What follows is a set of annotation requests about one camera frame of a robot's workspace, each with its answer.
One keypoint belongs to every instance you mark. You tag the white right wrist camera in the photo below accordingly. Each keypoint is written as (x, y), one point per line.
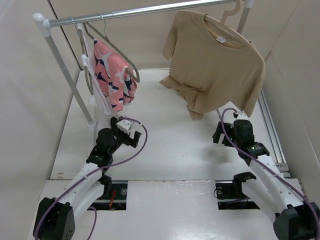
(240, 116)

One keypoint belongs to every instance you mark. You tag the grey hanger with pink shirt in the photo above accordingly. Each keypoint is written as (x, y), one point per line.
(135, 75)

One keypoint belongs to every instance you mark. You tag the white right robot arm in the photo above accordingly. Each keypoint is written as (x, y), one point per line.
(292, 216)

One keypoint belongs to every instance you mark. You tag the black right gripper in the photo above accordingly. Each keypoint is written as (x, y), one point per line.
(216, 136)

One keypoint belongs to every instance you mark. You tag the aluminium rail right side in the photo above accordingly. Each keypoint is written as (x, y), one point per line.
(278, 155)

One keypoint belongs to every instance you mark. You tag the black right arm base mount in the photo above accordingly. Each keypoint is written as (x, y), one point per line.
(229, 193)

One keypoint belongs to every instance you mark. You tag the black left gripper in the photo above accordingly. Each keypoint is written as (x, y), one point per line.
(131, 141)

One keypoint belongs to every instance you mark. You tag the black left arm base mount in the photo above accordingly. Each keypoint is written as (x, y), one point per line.
(115, 200)

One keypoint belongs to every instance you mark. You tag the white garment on hanger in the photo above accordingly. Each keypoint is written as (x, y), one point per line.
(99, 97)

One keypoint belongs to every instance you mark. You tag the pink patterned shirt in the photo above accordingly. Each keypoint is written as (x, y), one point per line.
(113, 74)

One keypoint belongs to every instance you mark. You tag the beige t shirt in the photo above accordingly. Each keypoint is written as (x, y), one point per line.
(211, 65)

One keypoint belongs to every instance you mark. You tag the white clothes rack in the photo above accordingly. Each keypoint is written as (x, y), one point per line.
(44, 26)

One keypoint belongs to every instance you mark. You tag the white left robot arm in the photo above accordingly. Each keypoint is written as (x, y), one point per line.
(56, 217)

